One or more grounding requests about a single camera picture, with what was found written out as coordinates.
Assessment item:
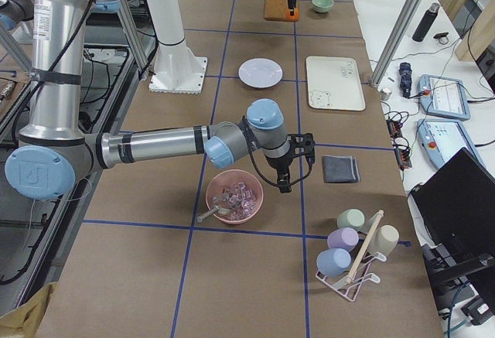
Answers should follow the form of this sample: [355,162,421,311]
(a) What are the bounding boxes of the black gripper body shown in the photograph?
[268,152,293,186]

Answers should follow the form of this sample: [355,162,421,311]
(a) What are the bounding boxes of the orange fruit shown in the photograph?
[285,8,299,22]

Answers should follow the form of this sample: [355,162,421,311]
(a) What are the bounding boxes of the white plate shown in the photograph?
[238,58,283,89]

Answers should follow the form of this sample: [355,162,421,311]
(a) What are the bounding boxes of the wood grain tray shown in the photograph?
[263,0,288,22]

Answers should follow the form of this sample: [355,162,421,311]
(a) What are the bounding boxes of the cream bear tray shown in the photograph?
[306,56,366,111]

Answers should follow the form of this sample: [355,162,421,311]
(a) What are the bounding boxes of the green bowl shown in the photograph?
[312,0,334,14]

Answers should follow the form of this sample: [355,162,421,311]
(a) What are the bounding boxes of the clear ice cubes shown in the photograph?
[212,182,257,221]

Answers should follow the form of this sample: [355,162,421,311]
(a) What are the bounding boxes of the pink bowl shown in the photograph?
[206,169,264,225]

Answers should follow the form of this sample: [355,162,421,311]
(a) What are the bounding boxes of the folded grey cloth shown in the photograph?
[322,155,360,183]

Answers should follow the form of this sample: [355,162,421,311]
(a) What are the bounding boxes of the metal scoop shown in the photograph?
[196,206,230,223]

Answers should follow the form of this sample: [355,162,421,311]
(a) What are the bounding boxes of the green cup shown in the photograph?
[336,208,365,231]

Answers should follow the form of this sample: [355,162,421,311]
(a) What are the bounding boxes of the purple cup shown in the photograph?
[326,227,359,252]

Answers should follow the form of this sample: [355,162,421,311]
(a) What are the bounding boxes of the blue cup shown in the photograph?
[316,248,352,277]

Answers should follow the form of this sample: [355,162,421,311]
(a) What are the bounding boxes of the wooden rod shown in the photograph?
[333,210,387,299]

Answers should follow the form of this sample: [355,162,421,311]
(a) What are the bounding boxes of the beige cup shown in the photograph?
[367,224,399,257]

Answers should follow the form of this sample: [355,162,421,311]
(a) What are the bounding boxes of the white cup rack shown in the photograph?
[315,213,387,302]

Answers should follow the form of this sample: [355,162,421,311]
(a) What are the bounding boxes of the black power strip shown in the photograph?
[386,119,412,171]

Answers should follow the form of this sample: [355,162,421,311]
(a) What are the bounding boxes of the folded dark umbrella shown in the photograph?
[398,62,412,98]

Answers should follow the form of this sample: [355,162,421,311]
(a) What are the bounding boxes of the black water bottle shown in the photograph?
[411,3,440,42]

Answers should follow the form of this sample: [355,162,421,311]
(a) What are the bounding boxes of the lower teach pendant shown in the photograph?
[417,118,484,169]

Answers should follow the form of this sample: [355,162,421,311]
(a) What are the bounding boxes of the teach pendant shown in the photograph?
[417,118,484,169]
[418,74,471,121]

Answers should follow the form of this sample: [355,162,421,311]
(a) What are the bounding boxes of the black laptop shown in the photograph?
[411,146,495,254]

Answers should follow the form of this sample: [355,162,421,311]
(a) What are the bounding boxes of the upper teach pendant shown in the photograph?
[418,74,471,121]

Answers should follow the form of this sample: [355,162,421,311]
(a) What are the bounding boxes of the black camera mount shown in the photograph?
[288,132,315,164]

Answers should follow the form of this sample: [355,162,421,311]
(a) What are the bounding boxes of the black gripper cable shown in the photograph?
[247,121,315,194]

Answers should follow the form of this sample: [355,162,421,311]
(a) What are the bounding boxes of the aluminium frame post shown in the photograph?
[370,0,422,88]

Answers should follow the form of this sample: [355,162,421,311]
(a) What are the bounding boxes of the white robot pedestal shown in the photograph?
[146,0,207,94]

